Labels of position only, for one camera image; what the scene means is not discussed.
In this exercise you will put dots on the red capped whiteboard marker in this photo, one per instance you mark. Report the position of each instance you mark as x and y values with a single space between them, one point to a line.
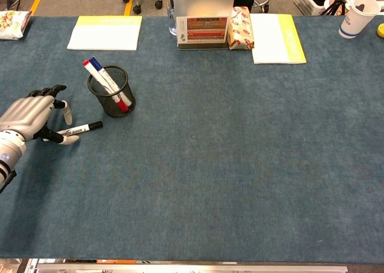
89 70

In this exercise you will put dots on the clear plastic water bottle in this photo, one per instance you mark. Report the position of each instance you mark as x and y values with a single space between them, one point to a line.
172 15

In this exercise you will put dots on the red patterned picture card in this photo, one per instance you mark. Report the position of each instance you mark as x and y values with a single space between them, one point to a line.
204 30

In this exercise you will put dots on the yellow white notebook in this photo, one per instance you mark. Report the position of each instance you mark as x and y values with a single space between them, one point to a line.
273 39
105 34

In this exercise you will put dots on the aluminium rail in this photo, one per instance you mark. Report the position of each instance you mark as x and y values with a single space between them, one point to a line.
192 268

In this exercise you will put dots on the small yellow round object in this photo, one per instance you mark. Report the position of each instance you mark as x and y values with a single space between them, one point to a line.
381 31

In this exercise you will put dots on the white plastic basket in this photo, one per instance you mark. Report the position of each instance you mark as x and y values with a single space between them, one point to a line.
304 1

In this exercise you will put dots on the white paper cup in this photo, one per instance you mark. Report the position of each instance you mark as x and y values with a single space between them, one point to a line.
354 21

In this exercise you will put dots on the black mesh pen cup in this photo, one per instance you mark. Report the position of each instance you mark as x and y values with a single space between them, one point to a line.
103 104

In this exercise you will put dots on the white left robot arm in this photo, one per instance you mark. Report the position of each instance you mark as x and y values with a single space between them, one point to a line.
9 153

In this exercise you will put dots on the blue felt table mat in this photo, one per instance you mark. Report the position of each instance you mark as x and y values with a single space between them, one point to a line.
210 165

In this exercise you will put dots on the black tripod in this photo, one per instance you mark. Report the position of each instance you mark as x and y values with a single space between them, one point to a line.
334 6

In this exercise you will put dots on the patterned paper wrapped package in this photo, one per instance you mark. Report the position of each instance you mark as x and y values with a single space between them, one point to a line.
241 30

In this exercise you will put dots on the blue capped whiteboard marker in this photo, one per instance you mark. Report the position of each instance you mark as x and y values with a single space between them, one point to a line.
96 63

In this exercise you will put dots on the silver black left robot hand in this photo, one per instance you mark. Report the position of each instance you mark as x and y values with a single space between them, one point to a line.
25 115

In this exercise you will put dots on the snack bag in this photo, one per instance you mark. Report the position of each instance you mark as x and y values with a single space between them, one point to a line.
12 24

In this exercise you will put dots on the black capped whiteboard marker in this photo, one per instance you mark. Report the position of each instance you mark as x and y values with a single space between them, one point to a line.
87 127

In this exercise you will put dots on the metal bookend stand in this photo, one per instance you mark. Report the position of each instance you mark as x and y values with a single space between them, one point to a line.
204 0

